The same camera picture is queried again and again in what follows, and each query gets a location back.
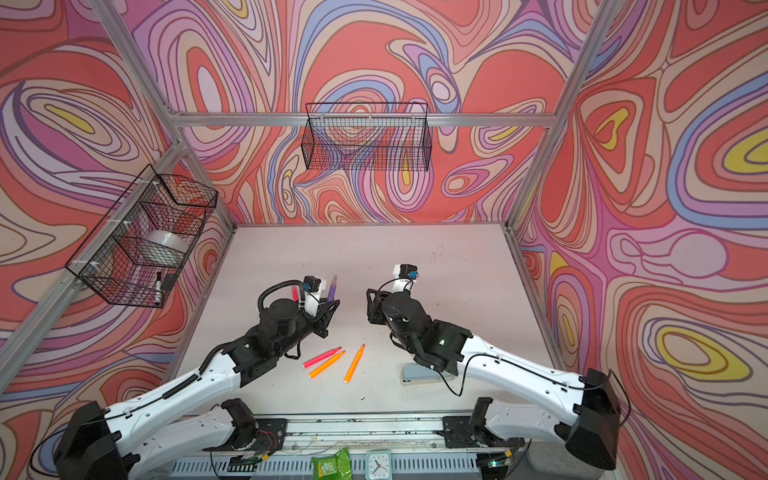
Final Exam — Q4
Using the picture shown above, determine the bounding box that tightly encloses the purple pen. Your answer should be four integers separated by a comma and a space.
327, 275, 338, 302

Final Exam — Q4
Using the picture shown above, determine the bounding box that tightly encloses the orange highlighter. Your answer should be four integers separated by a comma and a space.
344, 344, 365, 384
309, 350, 346, 379

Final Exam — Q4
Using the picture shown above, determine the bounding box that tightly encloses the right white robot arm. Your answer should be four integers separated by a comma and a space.
366, 289, 624, 470

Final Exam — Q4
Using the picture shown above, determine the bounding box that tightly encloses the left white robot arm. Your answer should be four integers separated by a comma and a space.
53, 298, 339, 479

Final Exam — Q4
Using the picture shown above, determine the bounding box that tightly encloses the grey pencil case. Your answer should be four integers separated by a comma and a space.
400, 363, 441, 386

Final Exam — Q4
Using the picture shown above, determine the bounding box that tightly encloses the black marker in basket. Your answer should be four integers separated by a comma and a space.
154, 271, 163, 307

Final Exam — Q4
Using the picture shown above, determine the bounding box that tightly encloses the small white clock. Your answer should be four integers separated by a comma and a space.
365, 450, 393, 480

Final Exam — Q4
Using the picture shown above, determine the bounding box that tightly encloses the green snack packet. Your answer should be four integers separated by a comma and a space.
311, 448, 353, 480

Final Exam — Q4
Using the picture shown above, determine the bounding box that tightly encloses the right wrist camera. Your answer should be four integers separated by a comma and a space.
392, 263, 419, 293

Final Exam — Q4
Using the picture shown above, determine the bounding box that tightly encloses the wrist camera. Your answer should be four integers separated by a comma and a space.
303, 276, 323, 318
392, 263, 419, 293

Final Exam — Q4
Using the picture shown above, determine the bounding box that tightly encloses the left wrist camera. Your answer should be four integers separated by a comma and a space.
303, 276, 323, 318

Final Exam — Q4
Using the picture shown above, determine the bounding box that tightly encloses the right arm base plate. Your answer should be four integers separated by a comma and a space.
434, 416, 527, 450

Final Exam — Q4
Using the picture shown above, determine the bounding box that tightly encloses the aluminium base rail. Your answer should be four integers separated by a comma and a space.
137, 405, 603, 479

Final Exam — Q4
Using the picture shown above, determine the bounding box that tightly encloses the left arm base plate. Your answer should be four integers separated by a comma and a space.
206, 418, 288, 454

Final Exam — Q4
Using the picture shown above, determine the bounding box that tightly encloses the back black wire basket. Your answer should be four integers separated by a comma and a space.
301, 101, 432, 172

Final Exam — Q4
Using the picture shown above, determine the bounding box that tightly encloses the black wire basket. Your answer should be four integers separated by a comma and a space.
65, 166, 219, 309
301, 101, 432, 172

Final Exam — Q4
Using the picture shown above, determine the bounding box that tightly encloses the left black wire basket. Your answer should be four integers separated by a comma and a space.
65, 166, 219, 309

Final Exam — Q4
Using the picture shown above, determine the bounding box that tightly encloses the aluminium frame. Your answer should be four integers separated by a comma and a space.
0, 0, 625, 421

